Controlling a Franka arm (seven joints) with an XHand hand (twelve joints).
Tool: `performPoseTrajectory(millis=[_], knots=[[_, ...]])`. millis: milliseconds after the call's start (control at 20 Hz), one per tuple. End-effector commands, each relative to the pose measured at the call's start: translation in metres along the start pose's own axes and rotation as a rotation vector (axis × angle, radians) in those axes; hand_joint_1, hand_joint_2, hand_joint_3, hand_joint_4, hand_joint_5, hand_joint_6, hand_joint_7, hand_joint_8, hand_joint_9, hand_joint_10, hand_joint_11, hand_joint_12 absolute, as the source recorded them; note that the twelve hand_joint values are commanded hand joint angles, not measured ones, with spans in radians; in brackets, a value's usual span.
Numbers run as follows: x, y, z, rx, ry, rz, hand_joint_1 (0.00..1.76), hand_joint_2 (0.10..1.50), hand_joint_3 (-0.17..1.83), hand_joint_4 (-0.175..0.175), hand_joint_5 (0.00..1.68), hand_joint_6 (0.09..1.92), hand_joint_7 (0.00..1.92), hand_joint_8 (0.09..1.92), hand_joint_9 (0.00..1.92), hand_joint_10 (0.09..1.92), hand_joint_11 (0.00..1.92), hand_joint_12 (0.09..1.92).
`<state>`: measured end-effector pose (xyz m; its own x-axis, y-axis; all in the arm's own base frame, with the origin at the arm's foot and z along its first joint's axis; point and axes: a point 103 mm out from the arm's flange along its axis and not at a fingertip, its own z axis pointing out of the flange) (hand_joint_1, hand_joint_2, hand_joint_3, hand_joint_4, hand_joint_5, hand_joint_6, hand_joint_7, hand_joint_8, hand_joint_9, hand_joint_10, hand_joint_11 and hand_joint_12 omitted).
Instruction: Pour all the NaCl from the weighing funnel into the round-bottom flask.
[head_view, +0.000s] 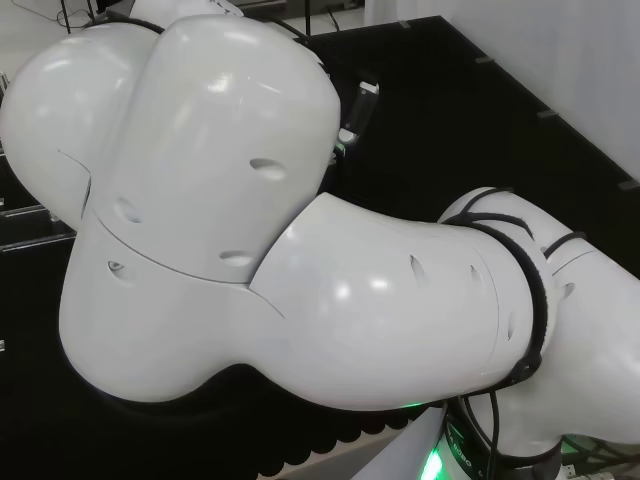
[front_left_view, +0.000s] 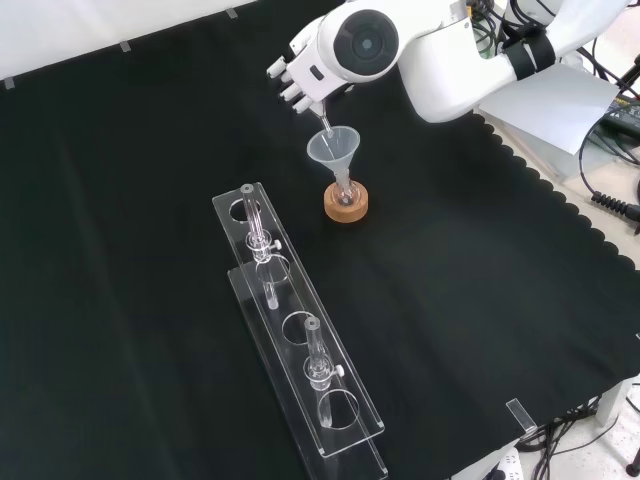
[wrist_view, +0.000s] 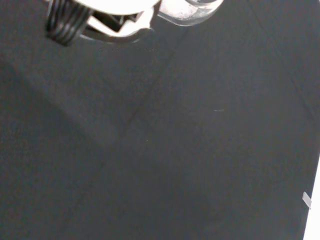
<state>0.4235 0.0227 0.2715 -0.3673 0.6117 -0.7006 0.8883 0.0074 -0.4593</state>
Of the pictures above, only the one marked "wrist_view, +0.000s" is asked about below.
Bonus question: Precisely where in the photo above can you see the grey tape strip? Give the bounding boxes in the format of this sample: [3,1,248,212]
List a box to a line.
[301,191,313,210]

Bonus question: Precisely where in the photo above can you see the black bench cloth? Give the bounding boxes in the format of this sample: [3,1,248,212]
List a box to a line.
[0,0,320,240]

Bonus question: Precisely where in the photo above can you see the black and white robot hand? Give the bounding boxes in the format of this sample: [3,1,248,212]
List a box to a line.
[44,0,161,48]

